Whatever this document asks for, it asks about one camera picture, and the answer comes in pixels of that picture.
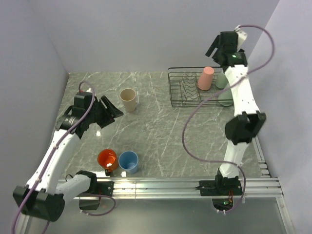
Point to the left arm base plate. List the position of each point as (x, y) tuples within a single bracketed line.
[(99, 198)]

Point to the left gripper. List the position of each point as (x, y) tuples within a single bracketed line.
[(107, 118)]

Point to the blue plastic cup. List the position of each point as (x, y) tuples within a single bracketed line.
[(128, 161)]

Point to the salmon pink plastic cup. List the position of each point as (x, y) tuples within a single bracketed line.
[(205, 80)]

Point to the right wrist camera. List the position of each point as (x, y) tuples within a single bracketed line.
[(241, 37)]

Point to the small light green cup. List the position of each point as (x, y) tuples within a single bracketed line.
[(221, 81)]

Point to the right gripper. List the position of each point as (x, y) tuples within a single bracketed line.
[(214, 45)]

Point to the tall green plastic cup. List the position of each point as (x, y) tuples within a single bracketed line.
[(226, 98)]

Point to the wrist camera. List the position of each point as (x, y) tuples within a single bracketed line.
[(89, 90), (241, 37)]

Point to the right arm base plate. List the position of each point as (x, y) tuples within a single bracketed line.
[(212, 191)]

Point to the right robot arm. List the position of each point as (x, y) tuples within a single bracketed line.
[(247, 121)]

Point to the aluminium mounting rail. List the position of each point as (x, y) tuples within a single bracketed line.
[(176, 188)]

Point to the beige plastic cup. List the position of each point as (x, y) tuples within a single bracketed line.
[(128, 98)]

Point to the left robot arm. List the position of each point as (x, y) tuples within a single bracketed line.
[(42, 197)]

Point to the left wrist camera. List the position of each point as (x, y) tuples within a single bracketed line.
[(89, 90)]

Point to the black wire dish rack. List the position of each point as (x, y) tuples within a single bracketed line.
[(183, 88)]

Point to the orange glass mug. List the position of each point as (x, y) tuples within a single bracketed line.
[(108, 160)]

